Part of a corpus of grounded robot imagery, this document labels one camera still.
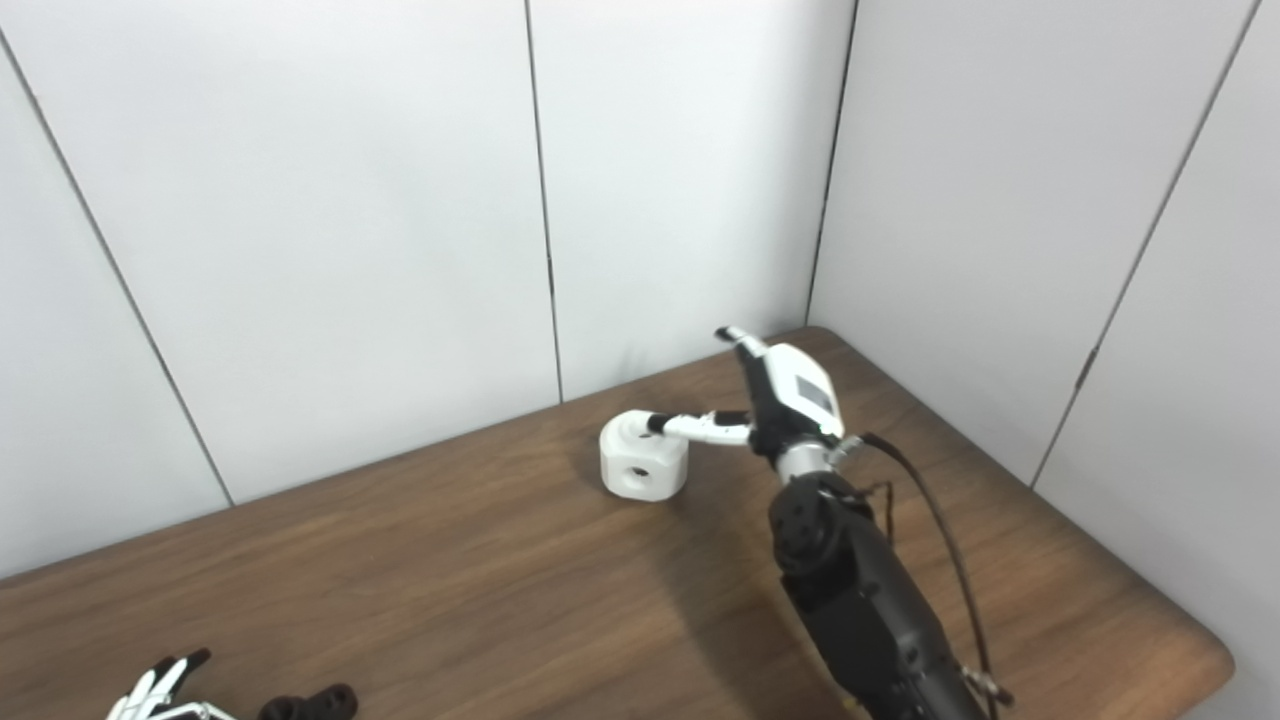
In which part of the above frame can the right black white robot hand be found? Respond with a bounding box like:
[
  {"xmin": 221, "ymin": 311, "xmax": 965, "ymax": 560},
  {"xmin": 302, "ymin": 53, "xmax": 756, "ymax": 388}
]
[{"xmin": 645, "ymin": 325, "xmax": 847, "ymax": 473}]

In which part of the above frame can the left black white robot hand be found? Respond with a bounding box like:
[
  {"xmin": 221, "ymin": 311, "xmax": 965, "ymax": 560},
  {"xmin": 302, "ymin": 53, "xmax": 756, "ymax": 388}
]
[{"xmin": 105, "ymin": 648, "xmax": 237, "ymax": 720}]

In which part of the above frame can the black flanged holder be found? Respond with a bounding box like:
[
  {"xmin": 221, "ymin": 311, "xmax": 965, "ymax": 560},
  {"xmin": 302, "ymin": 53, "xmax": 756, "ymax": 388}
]
[{"xmin": 258, "ymin": 683, "xmax": 359, "ymax": 720}]

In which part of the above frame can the round white piece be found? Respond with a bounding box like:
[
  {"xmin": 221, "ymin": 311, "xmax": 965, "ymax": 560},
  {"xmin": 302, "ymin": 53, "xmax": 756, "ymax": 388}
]
[{"xmin": 599, "ymin": 410, "xmax": 691, "ymax": 502}]

